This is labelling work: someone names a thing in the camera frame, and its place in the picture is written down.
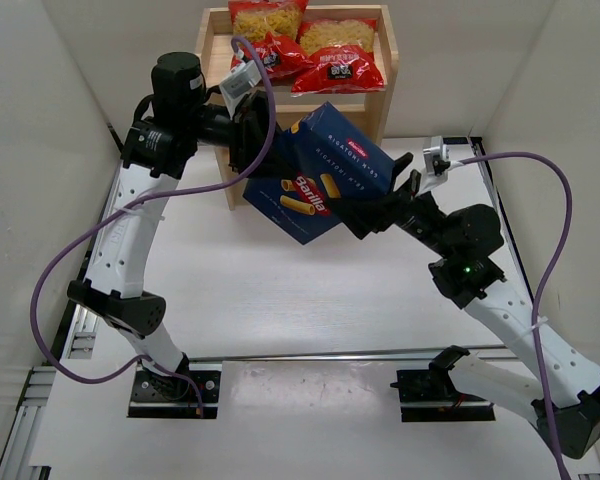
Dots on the blue Barilla rigatoni box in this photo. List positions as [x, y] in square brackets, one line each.
[324, 157]

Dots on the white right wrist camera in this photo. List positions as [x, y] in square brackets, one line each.
[436, 164]

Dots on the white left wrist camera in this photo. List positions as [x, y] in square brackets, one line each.
[238, 83]

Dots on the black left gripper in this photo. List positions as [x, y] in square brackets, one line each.
[250, 134]

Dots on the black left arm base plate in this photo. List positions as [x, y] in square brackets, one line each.
[155, 397]

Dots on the wooden three-tier shelf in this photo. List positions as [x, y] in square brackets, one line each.
[368, 111]

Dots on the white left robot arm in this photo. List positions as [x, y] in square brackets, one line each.
[167, 128]

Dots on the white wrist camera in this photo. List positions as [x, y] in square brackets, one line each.
[238, 83]
[436, 164]

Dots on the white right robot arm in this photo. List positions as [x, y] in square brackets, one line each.
[561, 400]

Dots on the red fusilli pasta bag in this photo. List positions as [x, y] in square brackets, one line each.
[272, 28]
[342, 56]

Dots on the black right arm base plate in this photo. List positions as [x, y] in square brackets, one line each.
[423, 399]

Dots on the aluminium table rail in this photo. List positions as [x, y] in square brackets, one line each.
[109, 261]

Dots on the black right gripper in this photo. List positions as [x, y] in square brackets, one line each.
[389, 209]

